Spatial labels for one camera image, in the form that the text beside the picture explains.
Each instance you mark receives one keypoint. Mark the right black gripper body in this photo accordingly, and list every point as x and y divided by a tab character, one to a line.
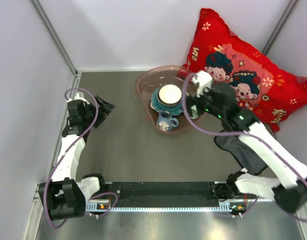
204	104

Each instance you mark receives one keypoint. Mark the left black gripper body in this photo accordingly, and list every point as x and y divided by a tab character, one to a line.
89	117

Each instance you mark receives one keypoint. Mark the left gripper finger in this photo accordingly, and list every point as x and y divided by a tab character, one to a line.
103	105
101	117

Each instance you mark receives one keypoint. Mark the pale green cup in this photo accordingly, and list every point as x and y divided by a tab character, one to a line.
194	112

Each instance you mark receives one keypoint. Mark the teal scalloped ceramic plate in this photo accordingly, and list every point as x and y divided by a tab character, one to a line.
174	110

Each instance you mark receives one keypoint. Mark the white ceramic bowl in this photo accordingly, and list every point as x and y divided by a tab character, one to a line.
169	94

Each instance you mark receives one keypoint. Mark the dark blue ceramic bowl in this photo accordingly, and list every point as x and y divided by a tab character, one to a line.
169	105

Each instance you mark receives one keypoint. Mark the blue speckled ceramic cup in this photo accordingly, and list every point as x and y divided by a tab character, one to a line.
166	122

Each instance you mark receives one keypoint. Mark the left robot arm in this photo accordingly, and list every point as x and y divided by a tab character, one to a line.
68	170

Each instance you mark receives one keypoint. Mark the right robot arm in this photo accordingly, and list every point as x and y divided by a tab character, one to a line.
288	189

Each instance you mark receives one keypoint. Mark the pink translucent plastic bin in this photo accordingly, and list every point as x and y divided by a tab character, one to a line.
160	90

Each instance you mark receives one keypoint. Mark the red cartoon print pillow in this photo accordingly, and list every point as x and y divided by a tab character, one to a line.
272	93

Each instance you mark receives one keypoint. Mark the dark grey cloth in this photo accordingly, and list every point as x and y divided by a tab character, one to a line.
242	153

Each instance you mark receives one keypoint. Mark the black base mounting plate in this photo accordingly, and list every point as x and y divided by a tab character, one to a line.
168	194

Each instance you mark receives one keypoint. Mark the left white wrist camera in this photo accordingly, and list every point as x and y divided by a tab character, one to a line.
78	96

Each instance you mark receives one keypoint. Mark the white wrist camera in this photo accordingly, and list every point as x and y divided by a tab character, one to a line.
78	96
204	81

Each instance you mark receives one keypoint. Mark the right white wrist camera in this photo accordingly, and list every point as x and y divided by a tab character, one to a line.
204	81

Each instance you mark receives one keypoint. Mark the aluminium front frame rail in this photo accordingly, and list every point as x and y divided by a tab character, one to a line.
102	206

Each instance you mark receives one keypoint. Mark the right aluminium corner post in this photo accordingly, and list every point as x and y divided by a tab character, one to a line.
292	4

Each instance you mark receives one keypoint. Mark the aluminium corner post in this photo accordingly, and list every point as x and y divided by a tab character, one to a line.
292	4
54	36

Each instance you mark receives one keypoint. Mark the left aluminium corner post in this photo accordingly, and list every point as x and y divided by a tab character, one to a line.
54	36

